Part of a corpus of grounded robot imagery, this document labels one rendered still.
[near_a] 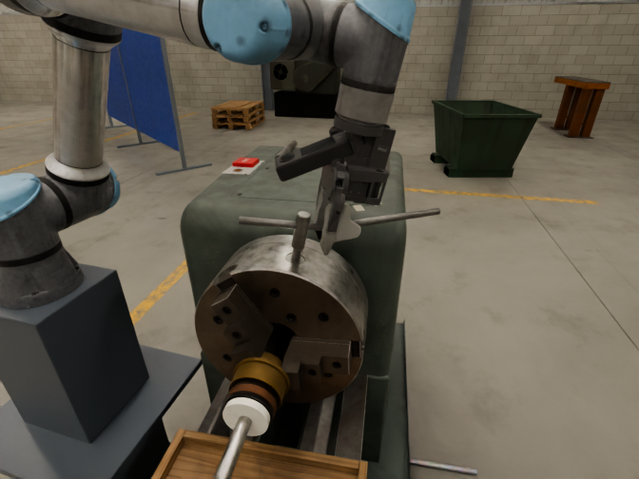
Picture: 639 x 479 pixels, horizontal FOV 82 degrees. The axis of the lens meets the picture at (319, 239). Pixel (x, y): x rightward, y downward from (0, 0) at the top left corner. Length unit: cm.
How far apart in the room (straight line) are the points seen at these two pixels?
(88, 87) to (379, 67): 53
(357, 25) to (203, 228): 49
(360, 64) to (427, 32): 997
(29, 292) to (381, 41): 78
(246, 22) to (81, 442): 96
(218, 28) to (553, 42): 1068
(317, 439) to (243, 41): 70
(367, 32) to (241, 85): 1092
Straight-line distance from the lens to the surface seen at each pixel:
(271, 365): 60
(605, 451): 221
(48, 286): 90
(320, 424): 85
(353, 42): 51
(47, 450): 113
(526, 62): 1084
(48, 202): 89
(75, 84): 82
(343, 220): 56
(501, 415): 212
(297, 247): 60
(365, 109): 51
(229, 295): 61
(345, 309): 61
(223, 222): 78
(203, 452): 81
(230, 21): 41
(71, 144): 87
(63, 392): 98
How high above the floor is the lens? 155
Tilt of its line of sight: 28 degrees down
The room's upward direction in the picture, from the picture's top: straight up
